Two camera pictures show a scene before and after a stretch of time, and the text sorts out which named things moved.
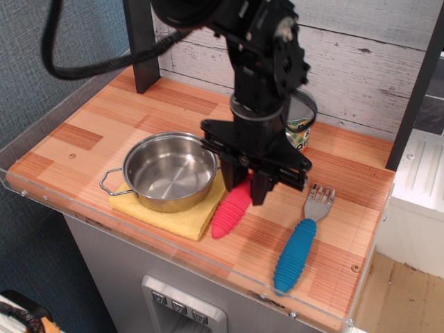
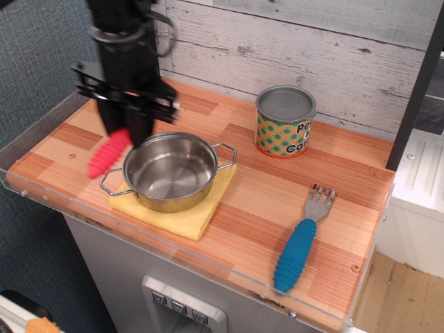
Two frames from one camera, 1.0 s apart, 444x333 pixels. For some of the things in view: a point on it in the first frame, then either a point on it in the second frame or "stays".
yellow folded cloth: (191, 224) stays
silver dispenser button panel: (168, 309) stays
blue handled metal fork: (299, 238) stays
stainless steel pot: (170, 172) stays
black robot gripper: (261, 140) to (126, 82)
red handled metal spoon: (232, 209) to (113, 146)
